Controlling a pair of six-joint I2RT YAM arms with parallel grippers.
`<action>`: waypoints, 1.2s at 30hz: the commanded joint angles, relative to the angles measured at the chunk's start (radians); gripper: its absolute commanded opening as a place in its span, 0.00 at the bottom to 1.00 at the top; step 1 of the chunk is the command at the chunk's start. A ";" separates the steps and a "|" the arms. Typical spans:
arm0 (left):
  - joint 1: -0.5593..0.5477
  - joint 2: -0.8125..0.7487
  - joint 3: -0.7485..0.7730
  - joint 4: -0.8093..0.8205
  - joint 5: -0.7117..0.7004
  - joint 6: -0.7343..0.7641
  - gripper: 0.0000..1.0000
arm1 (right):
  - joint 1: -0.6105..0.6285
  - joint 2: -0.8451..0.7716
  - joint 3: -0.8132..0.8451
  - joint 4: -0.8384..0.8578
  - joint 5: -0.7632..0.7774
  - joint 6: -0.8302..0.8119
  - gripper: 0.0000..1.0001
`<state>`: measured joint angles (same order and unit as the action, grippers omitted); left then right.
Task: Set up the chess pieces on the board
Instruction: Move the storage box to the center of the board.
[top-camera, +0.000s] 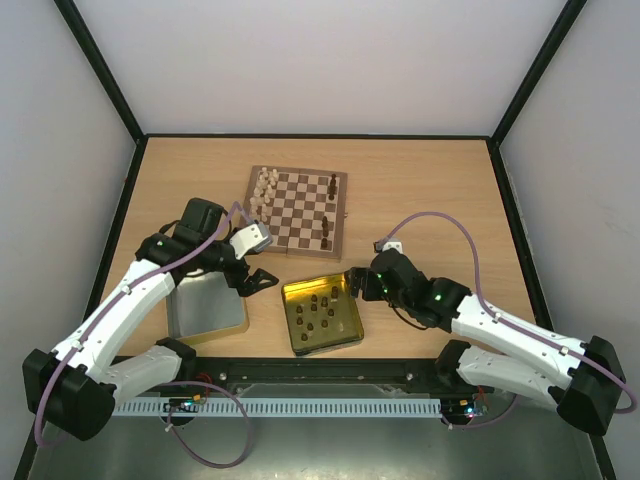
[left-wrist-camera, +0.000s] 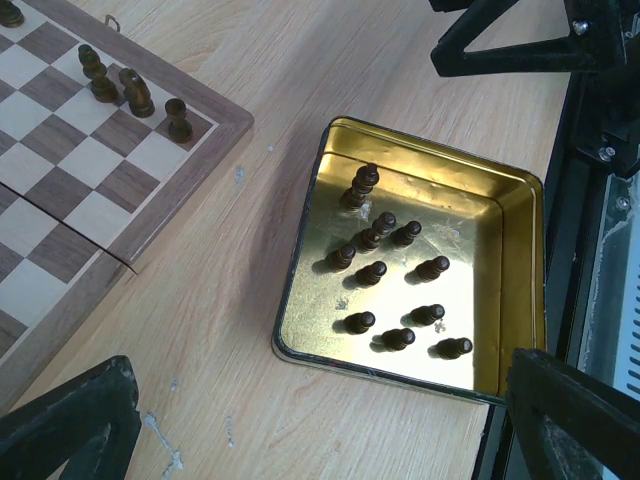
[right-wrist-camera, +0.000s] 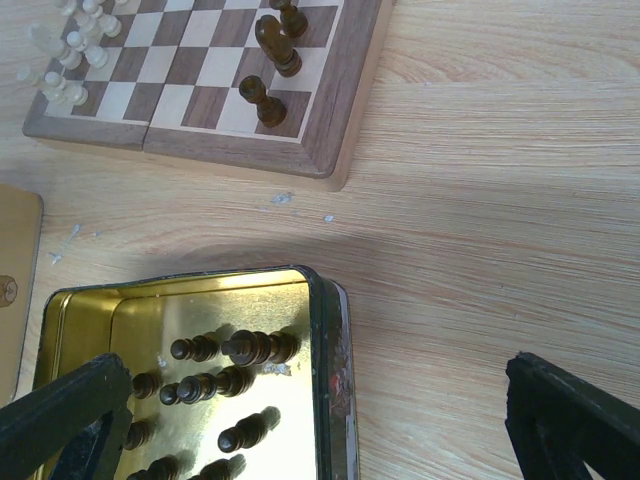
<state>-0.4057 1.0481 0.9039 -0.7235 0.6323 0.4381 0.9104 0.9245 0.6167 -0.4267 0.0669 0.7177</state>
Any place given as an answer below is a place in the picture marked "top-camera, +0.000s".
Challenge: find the gold tin box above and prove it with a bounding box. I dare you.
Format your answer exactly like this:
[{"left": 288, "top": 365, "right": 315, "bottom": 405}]
[{"left": 281, "top": 273, "right": 364, "bottom": 357}]

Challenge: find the silver tin lid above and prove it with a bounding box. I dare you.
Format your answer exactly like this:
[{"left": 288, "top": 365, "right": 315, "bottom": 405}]
[{"left": 166, "top": 272, "right": 249, "bottom": 346}]

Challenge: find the wooden chess board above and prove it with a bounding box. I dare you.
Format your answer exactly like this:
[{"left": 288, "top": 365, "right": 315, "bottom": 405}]
[{"left": 244, "top": 165, "right": 348, "bottom": 260}]

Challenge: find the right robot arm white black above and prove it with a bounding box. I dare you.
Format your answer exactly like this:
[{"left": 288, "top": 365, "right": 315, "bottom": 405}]
[{"left": 344, "top": 248, "right": 626, "bottom": 436}]

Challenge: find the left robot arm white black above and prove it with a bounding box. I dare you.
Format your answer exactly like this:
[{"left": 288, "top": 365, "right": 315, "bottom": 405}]
[{"left": 22, "top": 198, "right": 278, "bottom": 447}]

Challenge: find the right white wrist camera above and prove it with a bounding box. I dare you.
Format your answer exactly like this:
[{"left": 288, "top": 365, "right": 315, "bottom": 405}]
[{"left": 374, "top": 239, "right": 403, "bottom": 254}]

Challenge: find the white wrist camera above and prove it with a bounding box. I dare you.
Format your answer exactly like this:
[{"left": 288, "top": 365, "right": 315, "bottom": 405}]
[
  {"left": 229, "top": 222, "right": 273, "bottom": 259},
  {"left": 374, "top": 239, "right": 403, "bottom": 254}
]

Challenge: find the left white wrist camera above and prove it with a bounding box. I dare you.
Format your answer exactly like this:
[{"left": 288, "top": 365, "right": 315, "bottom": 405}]
[{"left": 229, "top": 222, "right": 273, "bottom": 259}]

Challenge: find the white slotted cable duct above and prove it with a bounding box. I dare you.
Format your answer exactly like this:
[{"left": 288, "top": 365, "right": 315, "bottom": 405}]
[{"left": 114, "top": 397, "right": 441, "bottom": 418}]

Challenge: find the black aluminium frame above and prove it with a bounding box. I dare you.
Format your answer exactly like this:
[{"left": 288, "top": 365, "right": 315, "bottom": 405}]
[{"left": 14, "top": 0, "right": 616, "bottom": 479}]

